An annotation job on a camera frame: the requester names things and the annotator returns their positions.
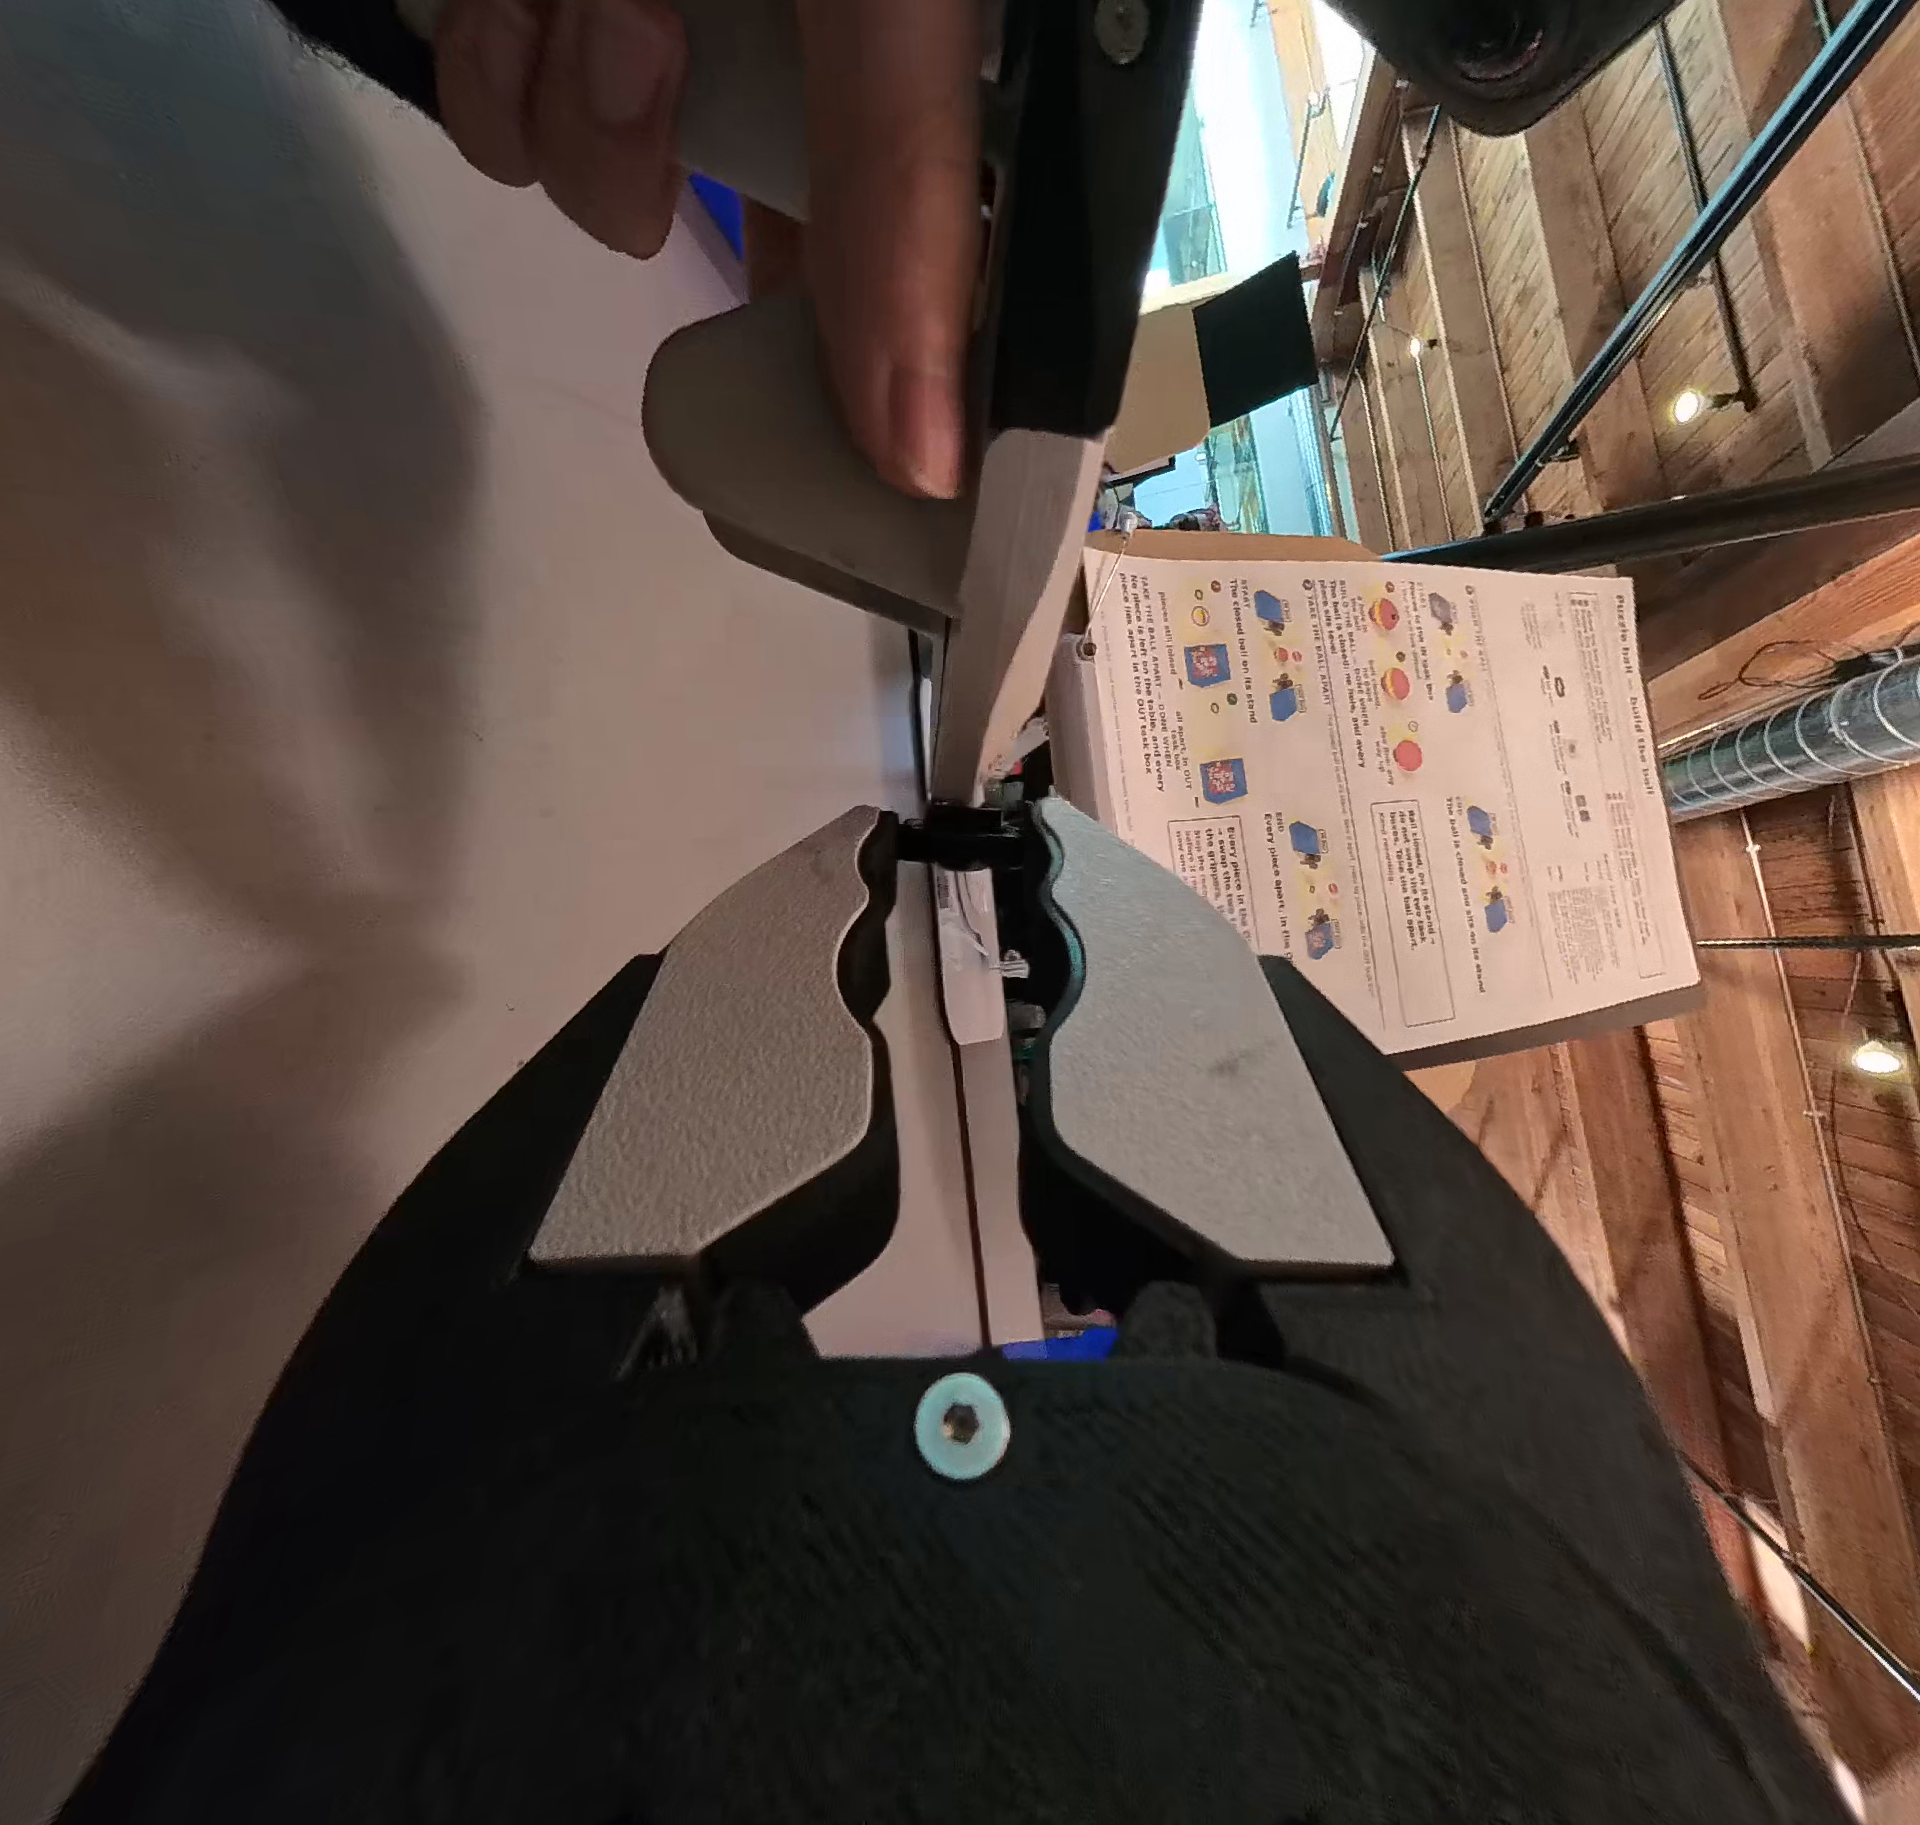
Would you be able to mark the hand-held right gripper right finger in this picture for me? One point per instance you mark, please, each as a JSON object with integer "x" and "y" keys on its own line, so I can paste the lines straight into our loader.
{"x": 1200, "y": 1077}

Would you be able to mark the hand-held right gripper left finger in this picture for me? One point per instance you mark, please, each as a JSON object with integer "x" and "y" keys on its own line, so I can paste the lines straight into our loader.
{"x": 720, "y": 1062}

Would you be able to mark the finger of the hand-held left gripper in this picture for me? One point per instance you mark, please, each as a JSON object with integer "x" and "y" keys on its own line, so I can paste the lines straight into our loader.
{"x": 766, "y": 432}
{"x": 1028, "y": 612}

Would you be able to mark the black knob screw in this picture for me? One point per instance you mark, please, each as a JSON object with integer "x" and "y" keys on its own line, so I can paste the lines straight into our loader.
{"x": 961, "y": 831}

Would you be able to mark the person's left hand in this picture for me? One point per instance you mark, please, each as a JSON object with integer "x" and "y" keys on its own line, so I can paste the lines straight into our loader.
{"x": 885, "y": 206}

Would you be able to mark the black monitor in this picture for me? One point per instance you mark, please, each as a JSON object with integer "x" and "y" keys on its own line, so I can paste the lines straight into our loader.
{"x": 1252, "y": 341}

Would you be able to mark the printed instruction sheet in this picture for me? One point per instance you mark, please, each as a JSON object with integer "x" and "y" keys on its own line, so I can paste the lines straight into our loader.
{"x": 1425, "y": 807}

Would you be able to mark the ceiling track rail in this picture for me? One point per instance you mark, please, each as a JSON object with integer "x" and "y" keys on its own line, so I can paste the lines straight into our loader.
{"x": 1695, "y": 243}

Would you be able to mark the silver air duct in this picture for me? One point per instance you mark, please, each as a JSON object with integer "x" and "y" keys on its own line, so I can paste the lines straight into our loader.
{"x": 1786, "y": 738}

